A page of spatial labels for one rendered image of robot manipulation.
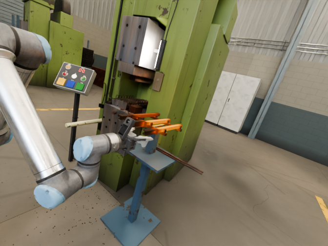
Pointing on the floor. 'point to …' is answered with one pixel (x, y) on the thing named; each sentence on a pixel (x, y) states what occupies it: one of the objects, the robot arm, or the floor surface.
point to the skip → (99, 76)
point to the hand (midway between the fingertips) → (144, 132)
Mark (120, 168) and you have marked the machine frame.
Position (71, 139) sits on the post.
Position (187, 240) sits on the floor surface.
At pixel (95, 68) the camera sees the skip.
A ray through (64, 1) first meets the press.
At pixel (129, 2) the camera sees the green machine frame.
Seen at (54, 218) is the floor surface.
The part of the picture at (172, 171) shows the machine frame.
